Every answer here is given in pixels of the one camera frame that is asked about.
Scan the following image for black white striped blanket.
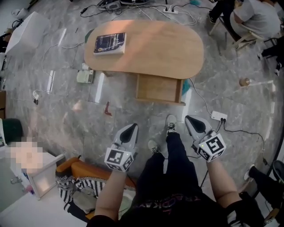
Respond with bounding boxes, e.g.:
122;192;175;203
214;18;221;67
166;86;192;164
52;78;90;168
55;174;125;217

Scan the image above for wooden drawer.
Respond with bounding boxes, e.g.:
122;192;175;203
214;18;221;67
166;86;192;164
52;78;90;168
135;73;186;106

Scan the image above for black power cable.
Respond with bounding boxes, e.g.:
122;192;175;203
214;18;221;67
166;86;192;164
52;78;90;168
218;119;268;166

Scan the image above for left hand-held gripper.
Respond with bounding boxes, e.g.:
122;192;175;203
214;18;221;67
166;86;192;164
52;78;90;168
104;123;139;172

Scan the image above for large white box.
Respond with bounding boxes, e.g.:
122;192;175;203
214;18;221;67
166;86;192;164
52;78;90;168
4;11;50;57

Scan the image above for grey cloth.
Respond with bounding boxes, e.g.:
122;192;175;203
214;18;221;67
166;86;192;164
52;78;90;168
73;189;98;211

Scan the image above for wooden coffee table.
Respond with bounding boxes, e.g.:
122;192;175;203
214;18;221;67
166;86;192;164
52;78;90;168
83;19;204;80

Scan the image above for teal crumpled cover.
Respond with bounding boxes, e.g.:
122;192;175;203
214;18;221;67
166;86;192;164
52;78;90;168
183;78;191;95

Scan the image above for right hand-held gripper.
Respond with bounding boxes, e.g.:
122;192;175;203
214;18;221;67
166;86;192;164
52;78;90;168
185;115;227;163

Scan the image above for person's left forearm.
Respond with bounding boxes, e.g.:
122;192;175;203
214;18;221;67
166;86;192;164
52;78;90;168
94;169;127;221

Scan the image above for red angled tool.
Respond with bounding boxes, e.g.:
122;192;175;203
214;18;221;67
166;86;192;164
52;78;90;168
104;101;113;117

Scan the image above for dark green chair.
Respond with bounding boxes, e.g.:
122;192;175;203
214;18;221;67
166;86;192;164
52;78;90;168
2;118;24;145

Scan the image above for thin white cable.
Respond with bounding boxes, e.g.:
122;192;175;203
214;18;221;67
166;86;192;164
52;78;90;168
36;41;86;93

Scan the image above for person's black shirt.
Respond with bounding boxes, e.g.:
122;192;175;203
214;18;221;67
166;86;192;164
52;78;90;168
86;186;267;227

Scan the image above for person's black trousers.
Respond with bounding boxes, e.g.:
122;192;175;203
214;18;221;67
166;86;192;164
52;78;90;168
136;132;209;200

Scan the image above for dark blue book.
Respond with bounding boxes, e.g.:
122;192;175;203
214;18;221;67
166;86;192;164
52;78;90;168
93;32;127;56

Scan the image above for person's right shoe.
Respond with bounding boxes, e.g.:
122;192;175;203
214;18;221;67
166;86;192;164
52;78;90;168
166;114;178;134

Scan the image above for person's right forearm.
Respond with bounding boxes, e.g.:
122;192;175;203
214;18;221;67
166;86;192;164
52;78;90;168
206;159;241;209

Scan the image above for small white box device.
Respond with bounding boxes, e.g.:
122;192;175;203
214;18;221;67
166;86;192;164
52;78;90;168
76;69;95;84

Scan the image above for white cabinet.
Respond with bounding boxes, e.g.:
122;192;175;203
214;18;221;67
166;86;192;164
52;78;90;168
8;141;66;200

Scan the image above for green knitted cloth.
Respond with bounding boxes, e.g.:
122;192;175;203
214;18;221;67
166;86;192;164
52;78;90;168
119;192;135;217

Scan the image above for tangled black cables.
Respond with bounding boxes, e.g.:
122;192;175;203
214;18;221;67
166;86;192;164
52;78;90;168
79;0;125;15

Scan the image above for white power cable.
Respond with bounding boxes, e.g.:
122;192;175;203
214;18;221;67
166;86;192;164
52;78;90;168
188;77;213;116

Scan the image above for brown cardboard box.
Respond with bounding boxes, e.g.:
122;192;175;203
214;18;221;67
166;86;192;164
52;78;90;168
0;90;7;119

